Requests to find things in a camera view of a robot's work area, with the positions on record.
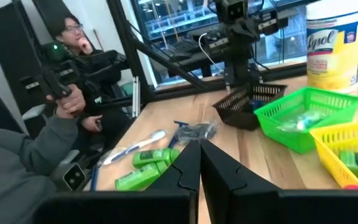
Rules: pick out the blue white bagged toothbrush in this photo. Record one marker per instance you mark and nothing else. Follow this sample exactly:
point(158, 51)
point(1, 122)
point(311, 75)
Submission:
point(141, 143)
point(306, 121)

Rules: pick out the Lysol wipes canister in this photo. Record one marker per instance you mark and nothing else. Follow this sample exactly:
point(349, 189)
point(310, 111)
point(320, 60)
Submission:
point(334, 62)

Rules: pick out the black table frame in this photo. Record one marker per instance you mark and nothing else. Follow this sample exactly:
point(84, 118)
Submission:
point(129, 46)

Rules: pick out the clear bag with black contents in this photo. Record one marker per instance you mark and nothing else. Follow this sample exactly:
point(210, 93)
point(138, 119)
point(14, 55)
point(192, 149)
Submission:
point(197, 132)

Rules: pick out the black folding screen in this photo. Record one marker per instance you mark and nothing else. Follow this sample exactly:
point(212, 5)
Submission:
point(5, 46)

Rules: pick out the silver aluminium strut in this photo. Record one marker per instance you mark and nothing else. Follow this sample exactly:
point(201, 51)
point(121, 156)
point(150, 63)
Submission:
point(135, 96)

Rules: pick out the yellow plastic basket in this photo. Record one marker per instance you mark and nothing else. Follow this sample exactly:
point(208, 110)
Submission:
point(331, 146)

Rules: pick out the large window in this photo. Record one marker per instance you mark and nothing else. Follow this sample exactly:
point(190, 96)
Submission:
point(172, 18)

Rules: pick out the person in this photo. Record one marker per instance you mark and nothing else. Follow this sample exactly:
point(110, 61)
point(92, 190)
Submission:
point(11, 161)
point(73, 31)

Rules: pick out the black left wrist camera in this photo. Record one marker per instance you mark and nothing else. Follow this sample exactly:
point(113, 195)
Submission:
point(232, 11)

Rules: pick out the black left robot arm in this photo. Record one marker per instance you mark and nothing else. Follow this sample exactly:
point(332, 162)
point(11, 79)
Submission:
point(238, 68)

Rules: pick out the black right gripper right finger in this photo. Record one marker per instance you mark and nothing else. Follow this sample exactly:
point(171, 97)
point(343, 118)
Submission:
point(259, 208)

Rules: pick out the grey table-level camera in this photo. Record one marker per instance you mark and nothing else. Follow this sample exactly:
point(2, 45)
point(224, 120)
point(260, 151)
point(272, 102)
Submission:
point(73, 176)

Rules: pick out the person's hand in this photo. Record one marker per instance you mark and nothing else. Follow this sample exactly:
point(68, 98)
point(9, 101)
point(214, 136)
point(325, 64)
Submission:
point(71, 104)

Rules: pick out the green plastic basket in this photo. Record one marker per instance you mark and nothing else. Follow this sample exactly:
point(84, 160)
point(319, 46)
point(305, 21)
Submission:
point(291, 140)

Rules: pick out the black plastic basket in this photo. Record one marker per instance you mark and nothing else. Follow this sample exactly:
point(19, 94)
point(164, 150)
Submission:
point(238, 105)

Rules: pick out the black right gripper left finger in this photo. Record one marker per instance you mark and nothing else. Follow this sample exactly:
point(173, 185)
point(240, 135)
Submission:
point(166, 205)

